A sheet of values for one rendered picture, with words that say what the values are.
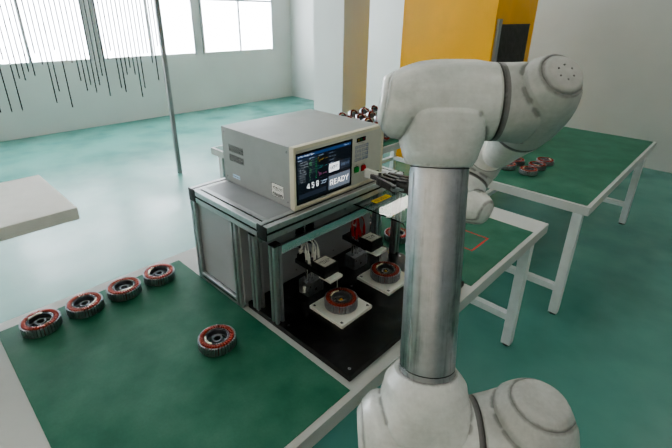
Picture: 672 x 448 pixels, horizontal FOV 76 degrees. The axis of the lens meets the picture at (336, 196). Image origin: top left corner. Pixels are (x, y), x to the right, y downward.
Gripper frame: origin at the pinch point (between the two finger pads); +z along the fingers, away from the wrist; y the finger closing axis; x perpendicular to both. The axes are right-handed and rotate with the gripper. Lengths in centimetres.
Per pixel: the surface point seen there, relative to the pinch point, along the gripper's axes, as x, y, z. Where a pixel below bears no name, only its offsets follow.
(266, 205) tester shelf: -6.7, -32.3, 17.3
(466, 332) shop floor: -118, 88, -5
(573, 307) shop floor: -118, 157, -42
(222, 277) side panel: -38, -41, 34
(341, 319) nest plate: -40.0, -25.8, -10.4
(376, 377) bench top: -44, -34, -31
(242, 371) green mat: -43, -59, -3
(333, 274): -30.1, -19.9, -1.0
